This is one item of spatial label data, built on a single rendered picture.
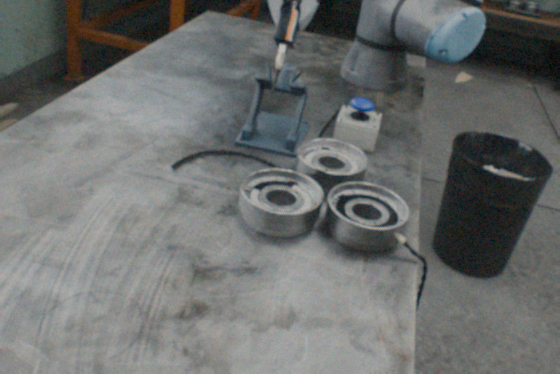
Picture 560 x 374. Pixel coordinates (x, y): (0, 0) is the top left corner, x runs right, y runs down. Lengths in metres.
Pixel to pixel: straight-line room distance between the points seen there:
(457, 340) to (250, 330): 1.32
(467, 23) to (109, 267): 0.75
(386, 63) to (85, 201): 0.69
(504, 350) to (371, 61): 1.05
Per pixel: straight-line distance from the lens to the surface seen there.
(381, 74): 1.21
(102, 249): 0.69
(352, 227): 0.70
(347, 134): 0.94
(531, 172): 2.15
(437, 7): 1.11
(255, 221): 0.70
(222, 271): 0.66
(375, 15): 1.19
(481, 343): 1.90
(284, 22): 0.85
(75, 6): 3.03
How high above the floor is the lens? 1.23
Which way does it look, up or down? 24 degrees down
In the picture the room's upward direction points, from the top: 11 degrees clockwise
